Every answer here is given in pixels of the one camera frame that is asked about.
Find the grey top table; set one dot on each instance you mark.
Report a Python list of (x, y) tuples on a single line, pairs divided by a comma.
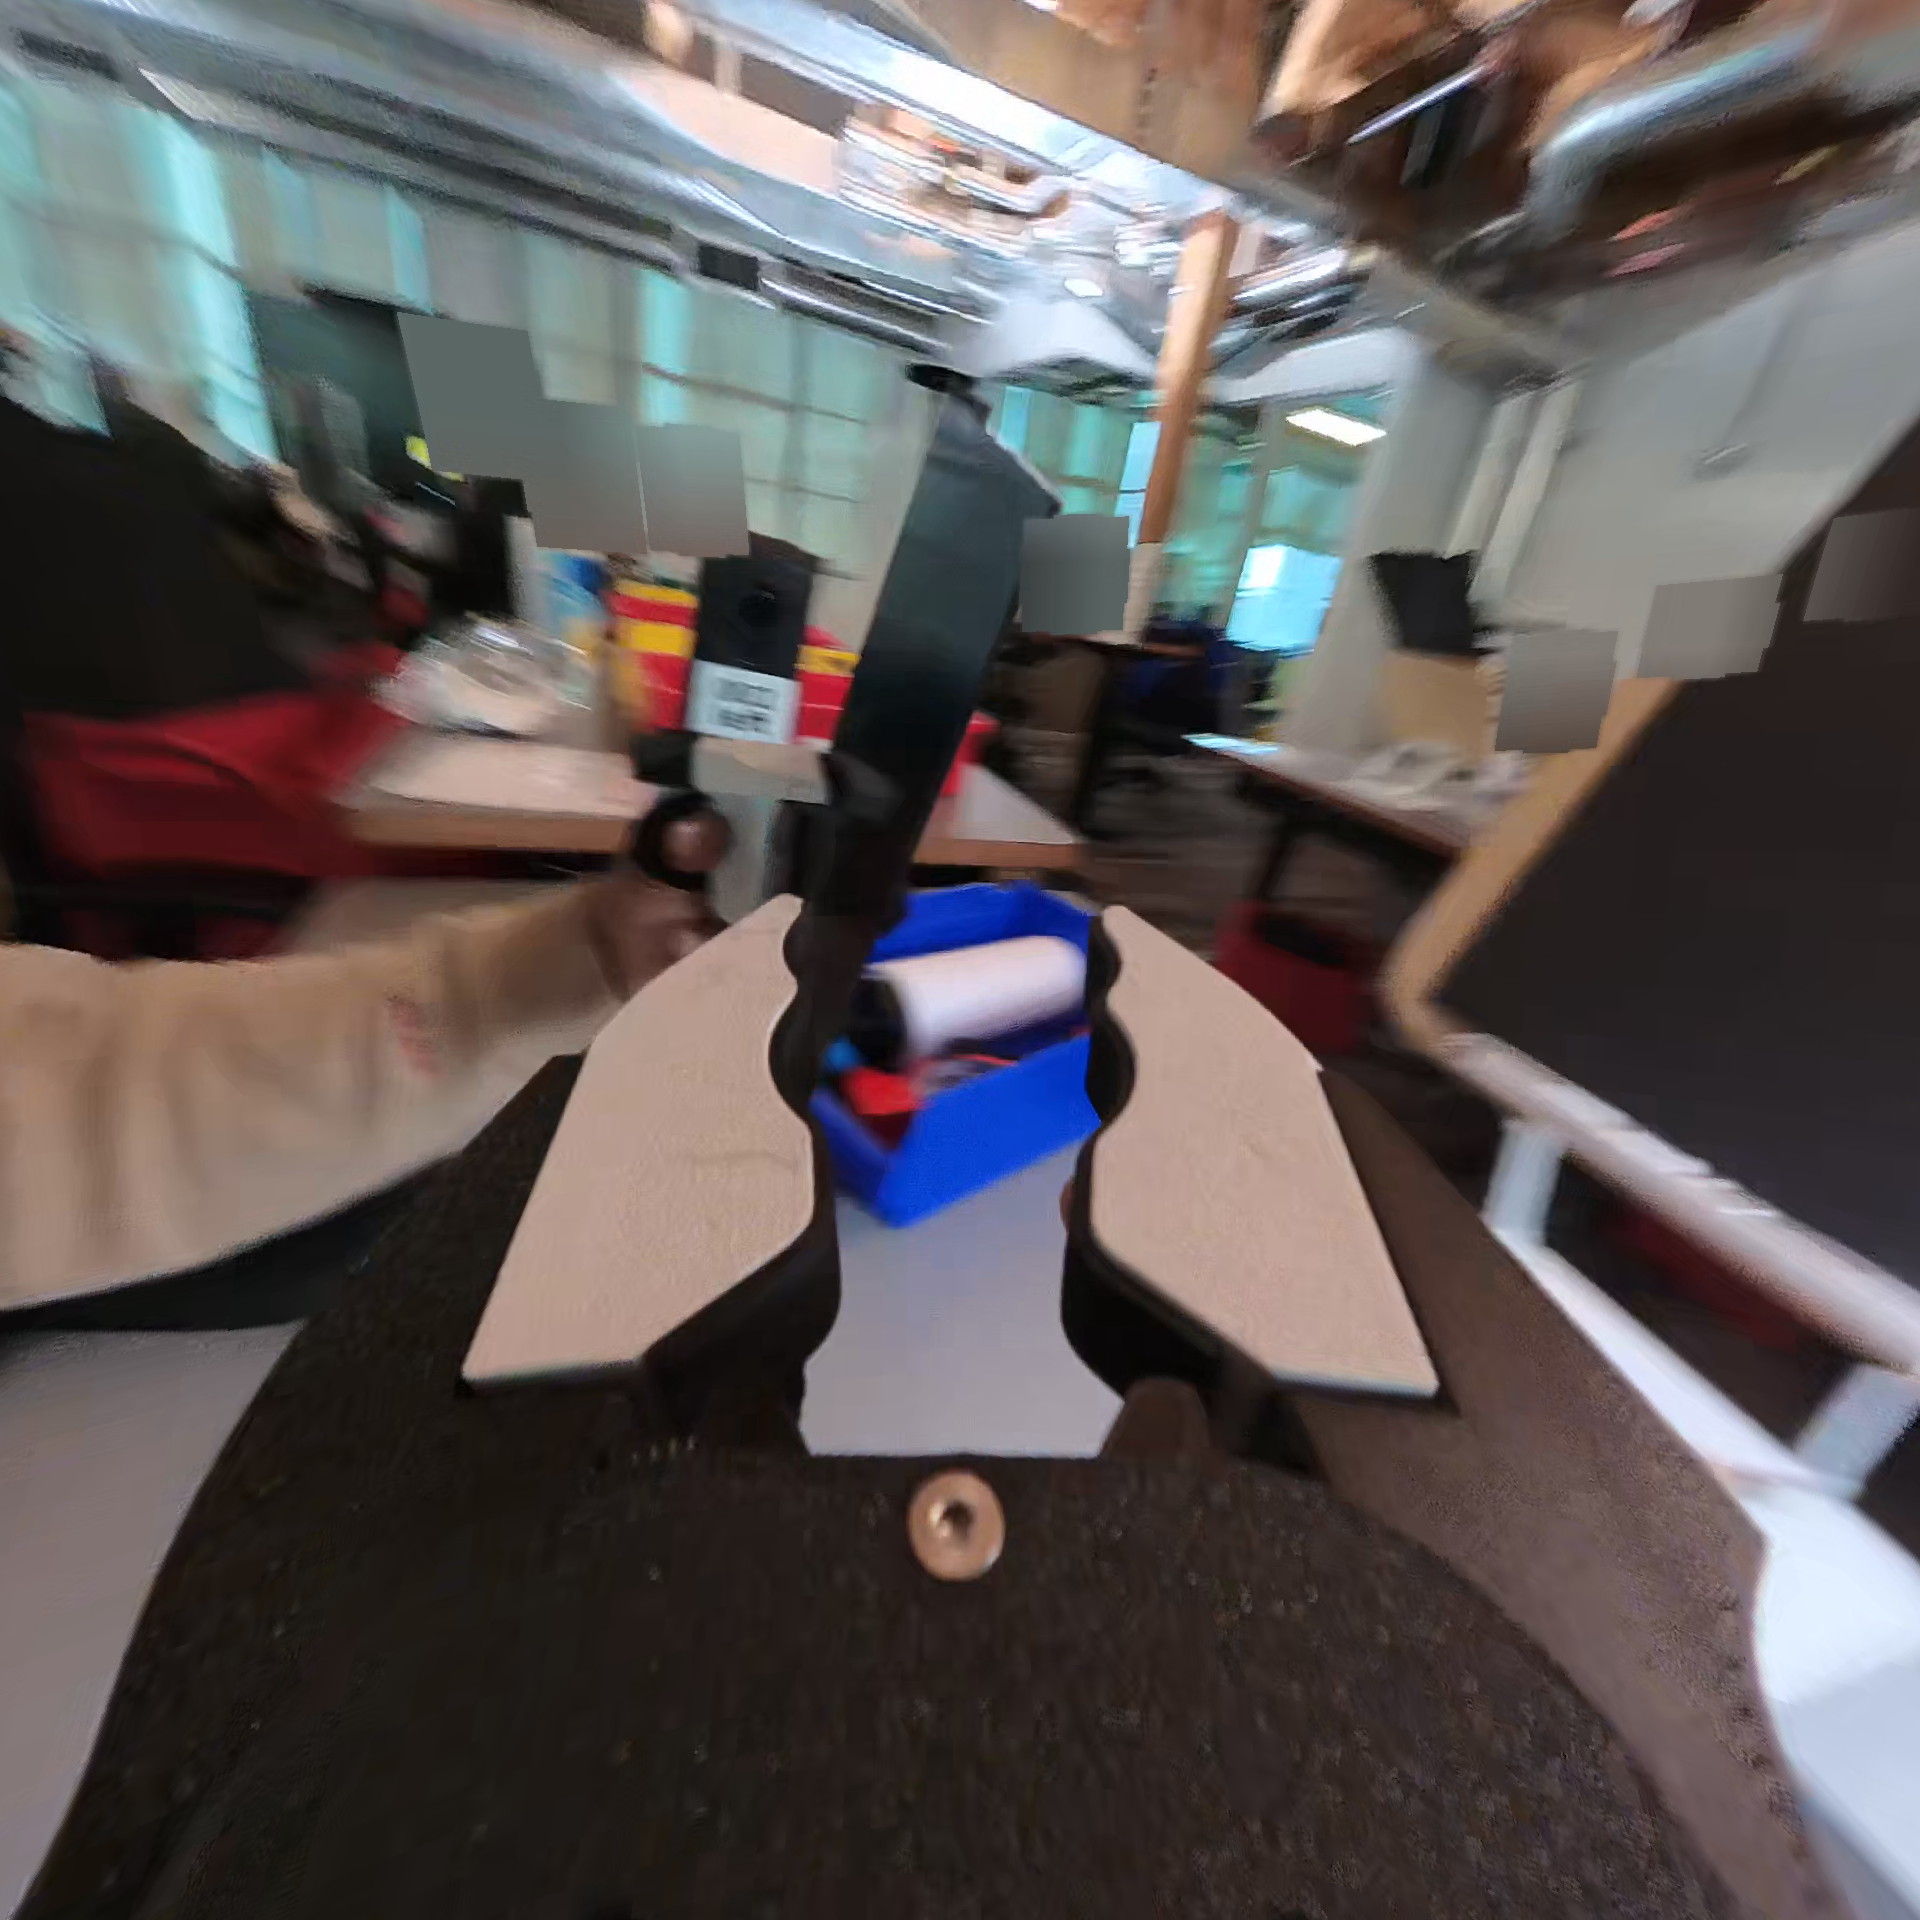
[(495, 786)]

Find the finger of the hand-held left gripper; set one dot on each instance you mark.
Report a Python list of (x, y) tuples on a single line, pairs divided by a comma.
[(765, 769)]

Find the person's left forearm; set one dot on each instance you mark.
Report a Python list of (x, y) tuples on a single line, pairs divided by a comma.
[(225, 1095)]

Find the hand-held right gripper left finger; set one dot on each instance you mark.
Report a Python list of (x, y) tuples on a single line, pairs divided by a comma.
[(661, 1185)]

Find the white wipes canister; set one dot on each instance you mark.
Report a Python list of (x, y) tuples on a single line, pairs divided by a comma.
[(572, 616)]

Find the white paper roll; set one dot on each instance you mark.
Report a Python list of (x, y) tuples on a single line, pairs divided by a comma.
[(990, 983)]

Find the clear plastic bag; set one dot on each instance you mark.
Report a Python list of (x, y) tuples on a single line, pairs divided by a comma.
[(464, 682)]

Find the blue plastic bin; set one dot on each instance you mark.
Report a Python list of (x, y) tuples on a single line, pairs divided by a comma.
[(974, 1141)]

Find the red chair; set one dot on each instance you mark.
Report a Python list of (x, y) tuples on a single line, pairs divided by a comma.
[(181, 795)]

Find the wooden desk with black legs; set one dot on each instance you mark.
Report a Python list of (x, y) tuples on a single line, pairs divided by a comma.
[(1349, 809)]

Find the black divider plate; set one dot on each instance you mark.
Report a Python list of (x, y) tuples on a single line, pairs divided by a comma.
[(931, 630)]

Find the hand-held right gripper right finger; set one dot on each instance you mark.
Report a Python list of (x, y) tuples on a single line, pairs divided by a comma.
[(1244, 1201)]

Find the person's left hand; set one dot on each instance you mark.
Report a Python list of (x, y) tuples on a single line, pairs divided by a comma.
[(652, 931)]

